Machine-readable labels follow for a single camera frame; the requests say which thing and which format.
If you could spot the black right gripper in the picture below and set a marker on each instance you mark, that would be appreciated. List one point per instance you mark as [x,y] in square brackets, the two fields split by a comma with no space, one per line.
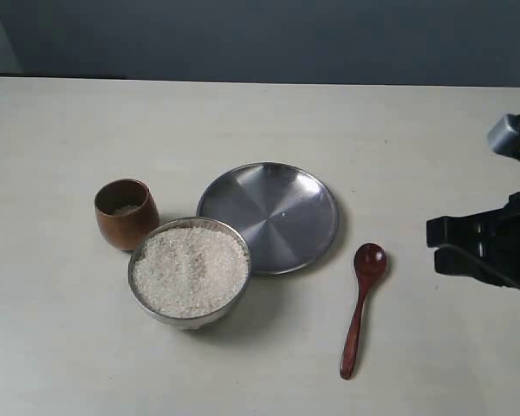
[497,235]

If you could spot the dark red wooden spoon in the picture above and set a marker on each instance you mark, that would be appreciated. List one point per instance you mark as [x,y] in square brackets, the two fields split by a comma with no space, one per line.
[369,266]

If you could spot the steel bowl of rice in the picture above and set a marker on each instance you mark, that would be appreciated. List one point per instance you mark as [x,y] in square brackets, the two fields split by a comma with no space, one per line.
[190,272]

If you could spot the brown wooden cup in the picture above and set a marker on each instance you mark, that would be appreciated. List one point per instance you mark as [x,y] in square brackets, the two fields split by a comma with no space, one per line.
[125,212]

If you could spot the round steel plate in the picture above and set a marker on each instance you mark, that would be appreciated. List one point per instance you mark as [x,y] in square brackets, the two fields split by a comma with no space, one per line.
[288,218]

